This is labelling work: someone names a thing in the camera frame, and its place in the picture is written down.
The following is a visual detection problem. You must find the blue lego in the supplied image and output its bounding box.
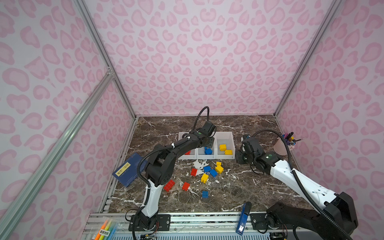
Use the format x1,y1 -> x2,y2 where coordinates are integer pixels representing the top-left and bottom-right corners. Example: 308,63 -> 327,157
204,166 -> 212,173
205,149 -> 213,155
209,170 -> 218,178
202,191 -> 209,199

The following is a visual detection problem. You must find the red lego brick small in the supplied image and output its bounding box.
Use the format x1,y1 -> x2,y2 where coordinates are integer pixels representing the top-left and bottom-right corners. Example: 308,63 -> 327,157
191,169 -> 198,177

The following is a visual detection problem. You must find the long red lego brick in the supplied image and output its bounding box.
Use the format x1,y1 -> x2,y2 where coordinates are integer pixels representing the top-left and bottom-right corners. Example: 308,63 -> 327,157
164,180 -> 175,192

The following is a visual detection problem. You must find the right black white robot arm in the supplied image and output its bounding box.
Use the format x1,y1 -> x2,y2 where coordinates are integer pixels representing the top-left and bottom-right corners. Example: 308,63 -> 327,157
236,130 -> 359,240

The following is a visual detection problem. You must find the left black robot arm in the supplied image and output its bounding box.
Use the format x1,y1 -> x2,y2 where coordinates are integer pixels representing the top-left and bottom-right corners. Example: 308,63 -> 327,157
132,106 -> 217,232

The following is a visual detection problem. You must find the white bin middle compartment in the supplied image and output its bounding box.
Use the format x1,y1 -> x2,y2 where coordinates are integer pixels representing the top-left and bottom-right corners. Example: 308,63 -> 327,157
196,137 -> 216,160

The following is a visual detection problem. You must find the white bin compartment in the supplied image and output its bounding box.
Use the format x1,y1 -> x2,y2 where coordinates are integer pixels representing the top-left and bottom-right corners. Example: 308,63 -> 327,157
214,132 -> 236,160
176,131 -> 198,160
196,137 -> 216,160

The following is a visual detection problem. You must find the white bin right compartment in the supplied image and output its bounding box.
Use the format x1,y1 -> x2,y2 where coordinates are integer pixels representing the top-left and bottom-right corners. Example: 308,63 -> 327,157
214,132 -> 236,160

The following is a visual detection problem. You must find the white bin left compartment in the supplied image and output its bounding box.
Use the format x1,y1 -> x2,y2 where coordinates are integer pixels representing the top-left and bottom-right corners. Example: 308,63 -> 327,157
176,131 -> 198,160

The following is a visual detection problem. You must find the pink pen cup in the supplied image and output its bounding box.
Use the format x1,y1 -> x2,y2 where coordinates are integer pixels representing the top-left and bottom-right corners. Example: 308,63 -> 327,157
273,132 -> 302,156

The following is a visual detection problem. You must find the blue stapler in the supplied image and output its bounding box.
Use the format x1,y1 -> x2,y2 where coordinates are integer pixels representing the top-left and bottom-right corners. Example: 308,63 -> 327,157
236,202 -> 252,236

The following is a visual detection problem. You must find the blue lego front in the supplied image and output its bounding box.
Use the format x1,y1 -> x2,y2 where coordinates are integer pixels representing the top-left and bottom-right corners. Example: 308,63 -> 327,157
202,191 -> 209,199

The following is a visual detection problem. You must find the dark blue notebook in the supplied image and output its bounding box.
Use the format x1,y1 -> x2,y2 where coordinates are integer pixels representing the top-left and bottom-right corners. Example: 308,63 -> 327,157
112,153 -> 142,187

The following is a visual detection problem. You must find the highlighter pen pack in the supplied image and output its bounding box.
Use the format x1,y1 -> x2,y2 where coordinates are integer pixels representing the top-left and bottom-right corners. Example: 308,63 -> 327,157
91,218 -> 120,240

